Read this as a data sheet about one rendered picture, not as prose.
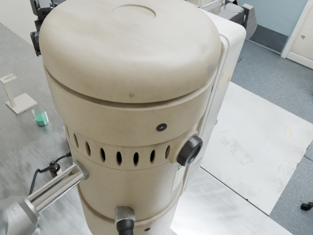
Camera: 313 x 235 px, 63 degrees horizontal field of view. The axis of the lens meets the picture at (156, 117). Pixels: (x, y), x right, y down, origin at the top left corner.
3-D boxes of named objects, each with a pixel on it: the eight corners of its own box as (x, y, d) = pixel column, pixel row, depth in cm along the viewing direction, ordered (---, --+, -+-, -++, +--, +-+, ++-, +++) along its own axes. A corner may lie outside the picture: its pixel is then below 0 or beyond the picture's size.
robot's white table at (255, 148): (116, 124, 214) (111, 19, 150) (245, 223, 163) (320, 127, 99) (66, 158, 186) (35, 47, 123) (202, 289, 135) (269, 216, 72)
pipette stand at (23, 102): (25, 94, 99) (15, 66, 90) (37, 104, 96) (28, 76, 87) (5, 104, 94) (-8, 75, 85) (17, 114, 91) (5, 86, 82)
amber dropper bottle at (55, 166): (51, 180, 74) (46, 166, 69) (52, 171, 76) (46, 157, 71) (62, 178, 75) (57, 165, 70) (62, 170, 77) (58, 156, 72)
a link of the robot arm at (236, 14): (192, 54, 67) (262, -1, 76) (168, 40, 71) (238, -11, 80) (192, 85, 77) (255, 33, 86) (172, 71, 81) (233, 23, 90)
